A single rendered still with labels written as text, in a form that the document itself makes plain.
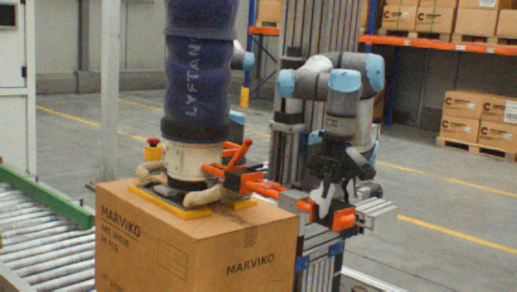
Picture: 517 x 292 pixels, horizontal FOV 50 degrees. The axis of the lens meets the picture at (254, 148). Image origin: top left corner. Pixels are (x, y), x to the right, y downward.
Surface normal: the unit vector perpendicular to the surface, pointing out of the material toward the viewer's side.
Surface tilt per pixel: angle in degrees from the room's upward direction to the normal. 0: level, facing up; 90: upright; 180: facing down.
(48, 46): 90
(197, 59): 107
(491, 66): 90
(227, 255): 90
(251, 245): 90
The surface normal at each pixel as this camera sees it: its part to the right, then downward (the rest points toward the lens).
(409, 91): -0.67, 0.11
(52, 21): 0.74, 0.20
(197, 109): 0.14, 0.04
